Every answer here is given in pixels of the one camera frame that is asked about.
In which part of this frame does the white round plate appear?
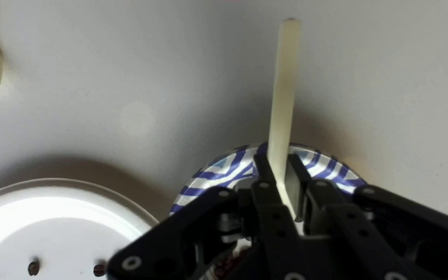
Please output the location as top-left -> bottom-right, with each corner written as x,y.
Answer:
0,178 -> 160,280

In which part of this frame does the cream plastic spoon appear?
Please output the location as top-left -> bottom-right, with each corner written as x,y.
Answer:
265,18 -> 303,221

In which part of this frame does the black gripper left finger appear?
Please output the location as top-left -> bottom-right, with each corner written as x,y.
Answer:
105,147 -> 307,280

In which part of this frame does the blue striped small bowl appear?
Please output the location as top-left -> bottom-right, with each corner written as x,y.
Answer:
167,144 -> 368,218

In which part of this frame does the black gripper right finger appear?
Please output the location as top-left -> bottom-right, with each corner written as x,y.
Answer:
284,153 -> 448,280

